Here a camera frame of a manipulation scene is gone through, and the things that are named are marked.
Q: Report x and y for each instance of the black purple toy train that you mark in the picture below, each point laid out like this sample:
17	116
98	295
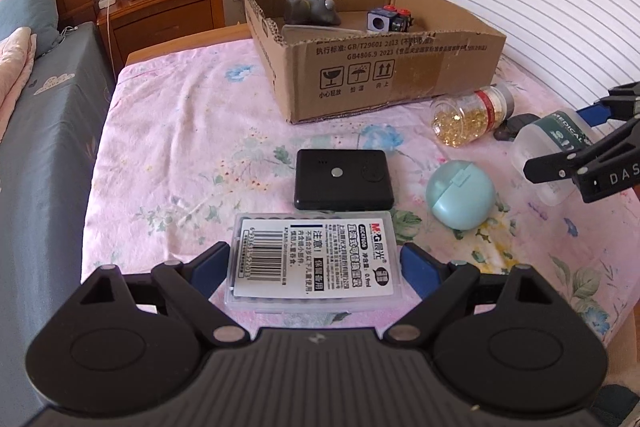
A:
389	19

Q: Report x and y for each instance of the clear pen refill box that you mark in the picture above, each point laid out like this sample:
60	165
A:
310	262

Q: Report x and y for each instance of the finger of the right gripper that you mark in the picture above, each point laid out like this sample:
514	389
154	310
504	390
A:
621	104
559	165

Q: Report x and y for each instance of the blue pillow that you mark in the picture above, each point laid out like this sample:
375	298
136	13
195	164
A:
41	16

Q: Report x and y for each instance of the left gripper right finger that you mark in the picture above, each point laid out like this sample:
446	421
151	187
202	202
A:
445	291

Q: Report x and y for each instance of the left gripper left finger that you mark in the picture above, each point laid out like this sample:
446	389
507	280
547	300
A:
186	289

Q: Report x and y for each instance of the blue-grey bed sheet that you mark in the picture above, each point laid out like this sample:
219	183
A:
47	159

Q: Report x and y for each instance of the white medical cotton jar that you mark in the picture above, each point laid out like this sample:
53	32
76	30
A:
561	131

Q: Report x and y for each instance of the floral pink table cloth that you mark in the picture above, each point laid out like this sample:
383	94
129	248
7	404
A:
192	139

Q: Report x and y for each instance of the wooden nightstand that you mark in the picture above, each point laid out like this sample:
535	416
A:
129	26

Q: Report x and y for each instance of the fish oil capsule bottle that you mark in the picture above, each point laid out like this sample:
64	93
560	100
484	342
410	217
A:
462	119

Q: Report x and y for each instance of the clear plastic jar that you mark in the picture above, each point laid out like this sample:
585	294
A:
293	34

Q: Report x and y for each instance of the teal round case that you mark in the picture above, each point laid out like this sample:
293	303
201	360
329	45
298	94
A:
460	195

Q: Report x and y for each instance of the black square device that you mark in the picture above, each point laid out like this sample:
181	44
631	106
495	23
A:
342	180

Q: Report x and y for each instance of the brown cardboard box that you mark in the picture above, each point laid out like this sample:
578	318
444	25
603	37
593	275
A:
447	50

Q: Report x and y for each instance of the grey elephant toy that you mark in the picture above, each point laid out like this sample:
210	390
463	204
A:
311	12

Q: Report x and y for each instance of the pink floral quilt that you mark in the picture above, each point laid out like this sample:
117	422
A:
17	61

